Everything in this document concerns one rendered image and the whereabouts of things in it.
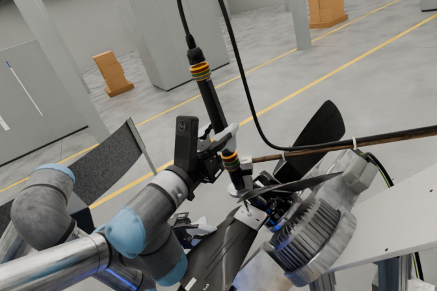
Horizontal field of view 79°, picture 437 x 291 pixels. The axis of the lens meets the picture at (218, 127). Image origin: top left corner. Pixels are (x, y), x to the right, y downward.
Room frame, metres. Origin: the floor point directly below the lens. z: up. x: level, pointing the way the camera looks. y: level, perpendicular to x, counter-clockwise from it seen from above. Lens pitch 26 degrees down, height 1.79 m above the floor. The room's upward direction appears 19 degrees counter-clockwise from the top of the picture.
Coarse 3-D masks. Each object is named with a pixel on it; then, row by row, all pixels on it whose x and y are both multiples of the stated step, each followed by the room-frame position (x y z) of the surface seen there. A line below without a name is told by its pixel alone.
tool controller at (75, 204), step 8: (72, 192) 1.01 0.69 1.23; (72, 200) 0.93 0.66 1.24; (80, 200) 0.92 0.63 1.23; (72, 208) 0.87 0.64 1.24; (80, 208) 0.86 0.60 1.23; (88, 208) 0.86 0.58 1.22; (72, 216) 0.83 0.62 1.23; (80, 216) 0.84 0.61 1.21; (88, 216) 0.85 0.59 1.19; (80, 224) 0.83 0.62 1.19; (88, 224) 0.84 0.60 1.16; (88, 232) 0.83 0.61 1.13
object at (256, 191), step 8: (320, 176) 0.40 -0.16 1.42; (328, 176) 0.41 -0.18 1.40; (272, 184) 0.47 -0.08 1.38; (280, 184) 0.43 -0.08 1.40; (288, 184) 0.40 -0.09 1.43; (296, 184) 0.45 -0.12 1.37; (304, 184) 0.47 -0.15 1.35; (312, 184) 0.47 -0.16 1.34; (248, 192) 0.47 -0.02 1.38; (256, 192) 0.42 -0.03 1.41; (264, 192) 0.40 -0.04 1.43; (240, 200) 0.41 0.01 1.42
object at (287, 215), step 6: (300, 198) 0.60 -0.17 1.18; (294, 204) 0.59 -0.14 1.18; (288, 210) 0.57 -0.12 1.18; (294, 210) 0.56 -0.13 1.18; (282, 216) 0.57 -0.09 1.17; (288, 216) 0.55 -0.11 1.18; (276, 222) 0.57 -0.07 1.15; (282, 222) 0.55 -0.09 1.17; (270, 228) 0.60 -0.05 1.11; (276, 228) 0.55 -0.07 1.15
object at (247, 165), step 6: (246, 162) 0.56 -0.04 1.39; (246, 168) 0.56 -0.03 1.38; (252, 168) 0.56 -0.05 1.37; (246, 174) 0.56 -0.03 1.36; (252, 174) 0.55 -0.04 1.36; (246, 180) 0.57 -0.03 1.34; (252, 180) 0.59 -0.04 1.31; (228, 186) 0.60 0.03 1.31; (246, 186) 0.57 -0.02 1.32; (252, 186) 0.57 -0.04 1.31; (234, 192) 0.57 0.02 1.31; (240, 192) 0.56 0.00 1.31; (246, 192) 0.56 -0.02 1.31
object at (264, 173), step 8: (264, 176) 0.66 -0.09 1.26; (256, 184) 0.63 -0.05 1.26; (264, 184) 0.63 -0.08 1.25; (296, 192) 0.62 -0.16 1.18; (248, 200) 0.63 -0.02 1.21; (256, 200) 0.61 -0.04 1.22; (264, 200) 0.60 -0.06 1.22; (272, 200) 0.60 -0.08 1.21; (280, 200) 0.60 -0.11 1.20; (288, 200) 0.58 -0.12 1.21; (264, 208) 0.60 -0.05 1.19; (272, 208) 0.59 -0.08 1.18; (280, 208) 0.57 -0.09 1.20; (288, 208) 0.56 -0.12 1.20; (272, 216) 0.56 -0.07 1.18; (280, 216) 0.55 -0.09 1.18; (264, 224) 0.59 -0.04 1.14; (272, 224) 0.56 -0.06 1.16
